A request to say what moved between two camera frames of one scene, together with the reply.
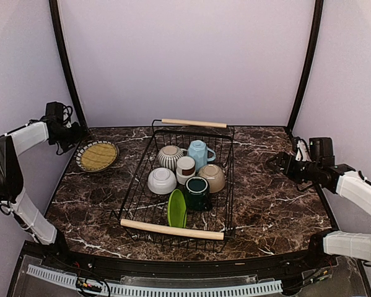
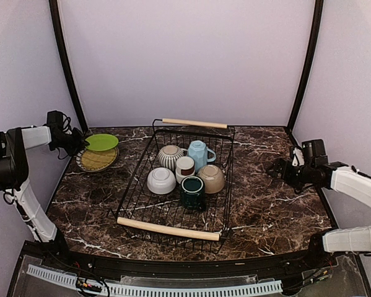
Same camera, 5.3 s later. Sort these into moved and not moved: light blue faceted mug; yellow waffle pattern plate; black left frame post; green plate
Moved: green plate
Not moved: light blue faceted mug; black left frame post; yellow waffle pattern plate
